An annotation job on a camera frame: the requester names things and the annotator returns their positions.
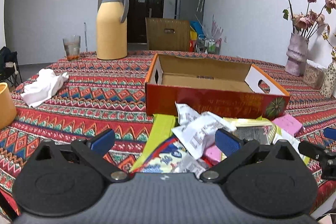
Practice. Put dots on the patterned red tablecloth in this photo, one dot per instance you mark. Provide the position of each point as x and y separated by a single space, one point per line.
111 94

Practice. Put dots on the glass cup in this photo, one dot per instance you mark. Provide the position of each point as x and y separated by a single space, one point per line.
72 47

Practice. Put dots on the dark entrance door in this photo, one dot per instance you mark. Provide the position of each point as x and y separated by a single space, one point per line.
139 10

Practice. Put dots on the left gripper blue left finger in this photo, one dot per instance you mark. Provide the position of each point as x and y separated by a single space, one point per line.
102 143

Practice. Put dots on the dried pink roses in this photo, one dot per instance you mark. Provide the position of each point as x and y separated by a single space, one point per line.
309 22

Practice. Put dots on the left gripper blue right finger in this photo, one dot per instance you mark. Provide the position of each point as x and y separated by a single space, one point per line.
226 142

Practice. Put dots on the orange cardboard tray box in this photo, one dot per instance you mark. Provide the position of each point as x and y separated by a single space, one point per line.
227 89

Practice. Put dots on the blue white colourful snack bag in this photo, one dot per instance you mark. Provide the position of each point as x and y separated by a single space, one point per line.
165 158

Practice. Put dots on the yellow thermos jug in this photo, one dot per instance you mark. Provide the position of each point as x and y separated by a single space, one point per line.
111 29

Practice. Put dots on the pink textured vase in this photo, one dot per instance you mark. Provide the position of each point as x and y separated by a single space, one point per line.
297 55

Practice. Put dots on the white snack packet black text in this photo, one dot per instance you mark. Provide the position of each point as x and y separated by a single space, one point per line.
198 135

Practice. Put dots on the floral ceramic vase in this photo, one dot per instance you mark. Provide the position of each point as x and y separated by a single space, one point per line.
329 80

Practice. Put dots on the woven tissue box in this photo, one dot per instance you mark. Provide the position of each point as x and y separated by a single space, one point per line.
314 74

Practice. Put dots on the white crumpled snack packet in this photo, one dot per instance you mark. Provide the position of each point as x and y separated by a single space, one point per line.
186 114

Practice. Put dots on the pink snack packet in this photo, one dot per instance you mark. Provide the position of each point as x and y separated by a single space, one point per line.
214 155
289 124

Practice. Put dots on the yellow plastic mug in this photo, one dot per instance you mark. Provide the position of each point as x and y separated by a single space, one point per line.
8 111

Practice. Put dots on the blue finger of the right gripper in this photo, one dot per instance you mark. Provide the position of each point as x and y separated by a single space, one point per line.
330 133

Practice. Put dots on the white crumpled cloth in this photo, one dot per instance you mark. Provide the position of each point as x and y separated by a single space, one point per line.
44 88

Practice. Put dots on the wire basket with bottles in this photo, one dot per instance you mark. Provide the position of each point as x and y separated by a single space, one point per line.
208 45

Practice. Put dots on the wooden chair back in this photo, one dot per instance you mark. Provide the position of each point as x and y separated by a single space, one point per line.
167 34

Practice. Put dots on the black folding chair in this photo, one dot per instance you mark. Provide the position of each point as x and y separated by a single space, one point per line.
9 70

